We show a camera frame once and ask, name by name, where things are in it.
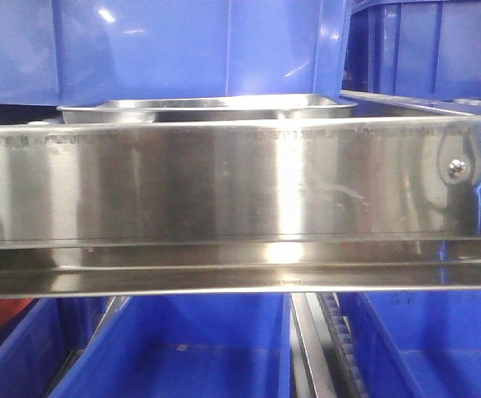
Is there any blue bin lower right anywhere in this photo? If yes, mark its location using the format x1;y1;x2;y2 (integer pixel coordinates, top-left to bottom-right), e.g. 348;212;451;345
338;290;481;397

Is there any blue bin lower left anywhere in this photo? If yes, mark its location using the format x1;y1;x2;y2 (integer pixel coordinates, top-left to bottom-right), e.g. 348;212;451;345
0;297;107;397

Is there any roller track divider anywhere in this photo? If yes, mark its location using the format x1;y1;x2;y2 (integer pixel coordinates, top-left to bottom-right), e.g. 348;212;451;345
290;293;369;397

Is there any blue bin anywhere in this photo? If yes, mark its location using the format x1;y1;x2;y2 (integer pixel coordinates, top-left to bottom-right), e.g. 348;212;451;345
0;1;351;106
0;297;107;397
51;294;290;397
338;290;481;397

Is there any blue bin upper left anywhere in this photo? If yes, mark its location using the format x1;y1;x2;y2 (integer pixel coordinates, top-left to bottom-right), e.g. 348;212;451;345
0;1;351;106

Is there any rail screw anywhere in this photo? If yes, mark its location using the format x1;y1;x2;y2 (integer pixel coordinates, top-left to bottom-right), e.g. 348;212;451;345
447;158;466;179

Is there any stainless steel shelf rail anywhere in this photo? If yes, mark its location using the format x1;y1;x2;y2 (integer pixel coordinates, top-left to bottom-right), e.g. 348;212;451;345
0;91;481;299

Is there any silver metal tray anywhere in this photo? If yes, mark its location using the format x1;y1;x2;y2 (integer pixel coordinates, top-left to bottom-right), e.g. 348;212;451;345
58;94;357;124

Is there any blue crate upper right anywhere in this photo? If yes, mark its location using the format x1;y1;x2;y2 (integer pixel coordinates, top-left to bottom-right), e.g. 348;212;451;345
343;1;481;100

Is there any blue bin lower middle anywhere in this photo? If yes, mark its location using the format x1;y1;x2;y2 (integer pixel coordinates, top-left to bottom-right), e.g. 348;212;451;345
51;294;290;397

